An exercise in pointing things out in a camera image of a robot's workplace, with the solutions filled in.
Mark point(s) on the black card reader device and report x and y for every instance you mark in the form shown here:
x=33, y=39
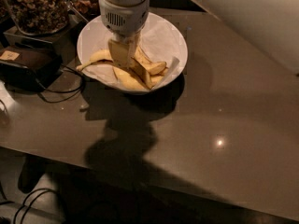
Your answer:
x=28, y=69

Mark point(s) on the yellow banana bunch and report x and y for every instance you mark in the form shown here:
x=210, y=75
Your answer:
x=155, y=70

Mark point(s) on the white ceramic bowl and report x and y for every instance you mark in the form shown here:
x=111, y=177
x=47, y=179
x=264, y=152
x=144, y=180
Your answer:
x=168, y=38

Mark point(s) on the metal jar stand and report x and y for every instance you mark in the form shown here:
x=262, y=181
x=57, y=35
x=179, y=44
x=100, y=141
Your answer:
x=64, y=42

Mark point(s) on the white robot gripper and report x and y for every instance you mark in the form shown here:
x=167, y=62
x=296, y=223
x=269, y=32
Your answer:
x=126, y=19

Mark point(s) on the long yellow banana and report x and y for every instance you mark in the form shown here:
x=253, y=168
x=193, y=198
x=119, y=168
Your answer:
x=103, y=55

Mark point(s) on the large glass nut jar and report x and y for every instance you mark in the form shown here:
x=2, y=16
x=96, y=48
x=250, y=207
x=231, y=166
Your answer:
x=38, y=17

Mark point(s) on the white paper bowl liner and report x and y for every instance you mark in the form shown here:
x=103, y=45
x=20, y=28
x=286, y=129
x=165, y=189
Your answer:
x=162, y=38

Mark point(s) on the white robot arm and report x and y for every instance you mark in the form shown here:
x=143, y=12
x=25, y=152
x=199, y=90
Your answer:
x=270, y=25

